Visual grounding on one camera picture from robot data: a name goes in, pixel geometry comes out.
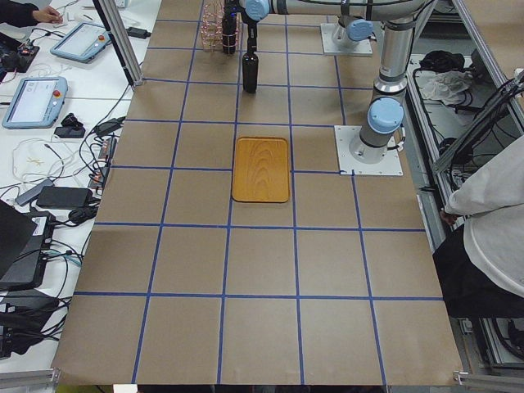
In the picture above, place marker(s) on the teach pendant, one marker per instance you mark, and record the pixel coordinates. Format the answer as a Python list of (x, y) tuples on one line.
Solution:
[(36, 104), (83, 43)]

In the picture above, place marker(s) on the copper wire bottle basket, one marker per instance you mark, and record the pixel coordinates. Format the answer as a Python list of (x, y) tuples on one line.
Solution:
[(211, 30)]

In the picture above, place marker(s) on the black laptop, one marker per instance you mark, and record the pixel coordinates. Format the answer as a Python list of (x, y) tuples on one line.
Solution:
[(24, 238)]

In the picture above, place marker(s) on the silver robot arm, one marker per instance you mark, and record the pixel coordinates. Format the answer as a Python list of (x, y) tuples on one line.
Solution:
[(351, 31), (399, 18)]

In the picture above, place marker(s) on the black power brick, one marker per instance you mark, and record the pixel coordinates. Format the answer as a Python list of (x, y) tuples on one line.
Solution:
[(64, 198)]

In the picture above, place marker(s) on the person hand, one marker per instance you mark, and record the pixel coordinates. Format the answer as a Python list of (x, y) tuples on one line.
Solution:
[(47, 15)]

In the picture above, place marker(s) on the person in white hoodie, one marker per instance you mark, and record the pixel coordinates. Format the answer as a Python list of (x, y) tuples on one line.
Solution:
[(480, 264)]

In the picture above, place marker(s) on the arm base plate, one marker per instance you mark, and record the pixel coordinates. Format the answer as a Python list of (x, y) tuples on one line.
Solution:
[(330, 48), (356, 158)]

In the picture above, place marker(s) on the black power adapter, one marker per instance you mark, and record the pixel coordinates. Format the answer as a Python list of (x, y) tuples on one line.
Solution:
[(135, 32)]

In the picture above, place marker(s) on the teach pendant near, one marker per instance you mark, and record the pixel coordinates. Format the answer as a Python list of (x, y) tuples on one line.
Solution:
[(36, 104)]

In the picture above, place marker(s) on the aluminium frame post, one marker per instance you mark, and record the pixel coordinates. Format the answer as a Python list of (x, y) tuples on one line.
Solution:
[(110, 17)]

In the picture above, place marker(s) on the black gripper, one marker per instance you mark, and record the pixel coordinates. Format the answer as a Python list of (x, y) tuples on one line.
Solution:
[(250, 32)]

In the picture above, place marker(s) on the wooden tray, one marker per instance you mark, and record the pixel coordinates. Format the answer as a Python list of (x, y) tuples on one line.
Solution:
[(261, 170)]

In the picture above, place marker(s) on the teach pendant far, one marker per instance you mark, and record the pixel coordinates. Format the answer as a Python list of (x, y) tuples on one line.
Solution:
[(83, 43)]

